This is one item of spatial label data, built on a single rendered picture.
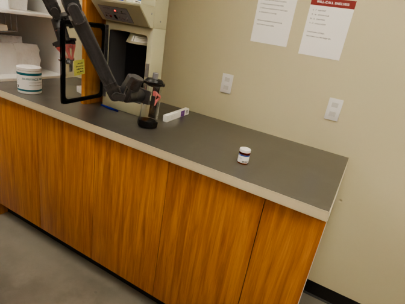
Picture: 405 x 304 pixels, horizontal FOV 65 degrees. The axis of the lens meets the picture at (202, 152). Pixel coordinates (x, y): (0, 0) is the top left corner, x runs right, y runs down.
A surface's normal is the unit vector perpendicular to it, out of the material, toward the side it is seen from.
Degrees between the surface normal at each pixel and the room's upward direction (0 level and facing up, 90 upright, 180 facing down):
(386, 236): 90
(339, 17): 90
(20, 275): 0
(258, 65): 90
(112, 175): 90
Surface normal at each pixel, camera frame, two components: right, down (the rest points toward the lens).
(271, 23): -0.48, 0.25
